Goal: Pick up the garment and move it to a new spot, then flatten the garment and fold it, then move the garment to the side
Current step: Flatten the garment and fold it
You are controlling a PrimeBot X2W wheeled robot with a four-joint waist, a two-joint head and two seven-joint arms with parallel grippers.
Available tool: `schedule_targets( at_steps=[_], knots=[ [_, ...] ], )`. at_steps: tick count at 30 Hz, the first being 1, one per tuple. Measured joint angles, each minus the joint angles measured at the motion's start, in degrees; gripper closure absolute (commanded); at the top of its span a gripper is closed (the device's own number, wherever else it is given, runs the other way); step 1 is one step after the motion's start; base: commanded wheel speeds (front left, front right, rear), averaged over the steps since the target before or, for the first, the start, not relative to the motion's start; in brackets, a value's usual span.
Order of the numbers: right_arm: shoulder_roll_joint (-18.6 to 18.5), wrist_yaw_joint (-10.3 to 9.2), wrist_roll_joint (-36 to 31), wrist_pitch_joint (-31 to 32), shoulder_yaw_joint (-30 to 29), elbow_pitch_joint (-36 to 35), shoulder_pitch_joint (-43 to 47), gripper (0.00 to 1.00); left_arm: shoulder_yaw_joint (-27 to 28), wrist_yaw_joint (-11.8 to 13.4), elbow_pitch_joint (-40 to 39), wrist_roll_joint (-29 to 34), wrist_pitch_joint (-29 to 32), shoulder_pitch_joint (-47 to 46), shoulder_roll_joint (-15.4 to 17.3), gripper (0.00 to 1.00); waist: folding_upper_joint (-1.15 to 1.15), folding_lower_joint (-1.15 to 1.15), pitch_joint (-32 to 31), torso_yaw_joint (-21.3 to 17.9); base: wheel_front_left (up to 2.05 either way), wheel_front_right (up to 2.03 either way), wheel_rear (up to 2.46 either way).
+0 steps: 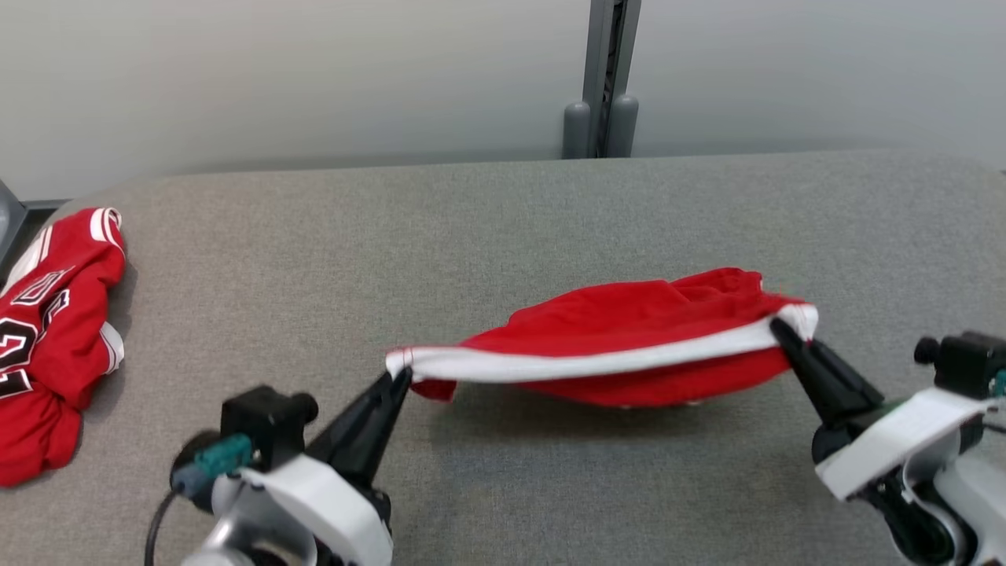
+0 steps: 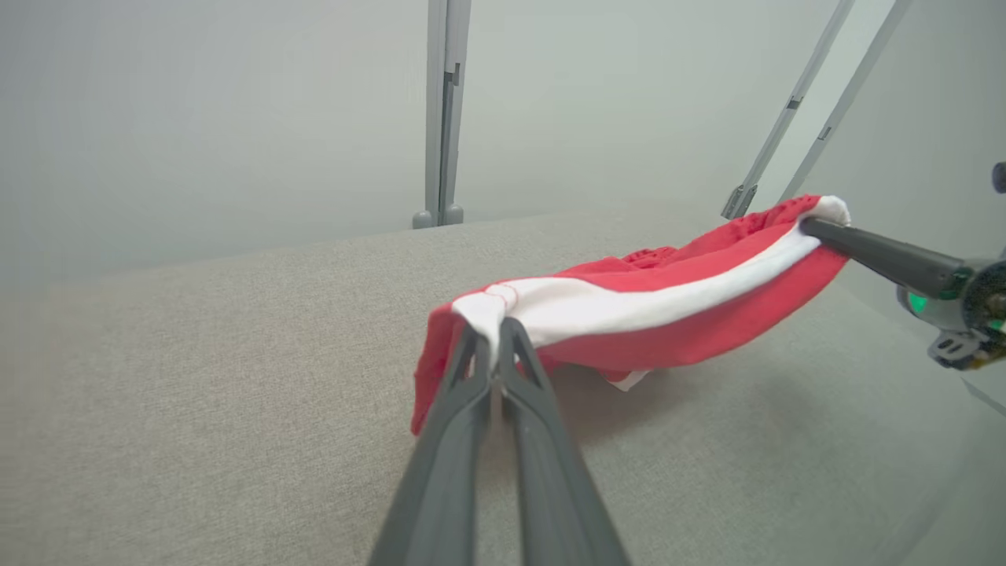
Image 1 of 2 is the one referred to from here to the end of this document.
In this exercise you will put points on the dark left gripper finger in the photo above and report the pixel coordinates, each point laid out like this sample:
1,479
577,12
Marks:
354,420
373,444

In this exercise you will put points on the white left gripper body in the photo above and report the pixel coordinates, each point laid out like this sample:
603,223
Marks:
338,519

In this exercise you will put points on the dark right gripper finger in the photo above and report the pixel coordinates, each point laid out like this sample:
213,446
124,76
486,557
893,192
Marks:
845,377
817,393

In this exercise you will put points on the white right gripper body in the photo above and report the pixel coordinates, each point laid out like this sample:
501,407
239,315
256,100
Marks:
896,432

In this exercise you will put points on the red shorts white waistband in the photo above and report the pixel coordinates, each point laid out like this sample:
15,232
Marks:
613,330

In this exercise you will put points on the red numbered basketball jersey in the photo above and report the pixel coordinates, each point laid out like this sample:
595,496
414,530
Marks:
55,330

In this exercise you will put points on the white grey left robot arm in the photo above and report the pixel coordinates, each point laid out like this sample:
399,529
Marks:
251,542

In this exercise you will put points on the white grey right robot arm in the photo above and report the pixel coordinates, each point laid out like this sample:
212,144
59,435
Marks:
974,495

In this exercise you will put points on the grey partition leg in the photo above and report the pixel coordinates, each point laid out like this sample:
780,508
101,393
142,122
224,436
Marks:
8,216

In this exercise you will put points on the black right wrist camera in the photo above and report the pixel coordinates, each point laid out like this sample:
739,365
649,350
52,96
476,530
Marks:
971,362

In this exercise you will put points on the grey partition post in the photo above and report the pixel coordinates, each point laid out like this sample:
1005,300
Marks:
601,79

